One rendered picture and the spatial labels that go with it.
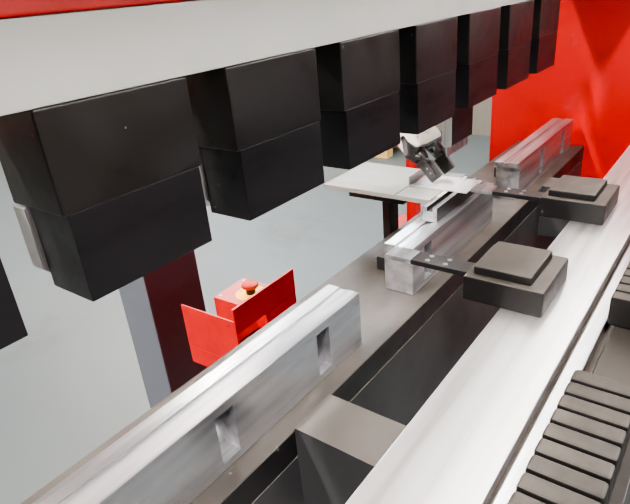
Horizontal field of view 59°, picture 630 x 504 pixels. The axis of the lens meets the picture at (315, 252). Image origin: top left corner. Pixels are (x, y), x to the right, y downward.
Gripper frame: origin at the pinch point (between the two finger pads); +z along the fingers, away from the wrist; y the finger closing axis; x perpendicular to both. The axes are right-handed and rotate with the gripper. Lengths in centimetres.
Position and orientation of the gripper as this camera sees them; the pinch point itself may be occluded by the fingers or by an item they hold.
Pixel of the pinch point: (439, 168)
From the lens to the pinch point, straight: 123.6
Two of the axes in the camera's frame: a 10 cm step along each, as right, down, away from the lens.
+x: -5.5, 4.3, 7.1
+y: 6.0, -3.9, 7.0
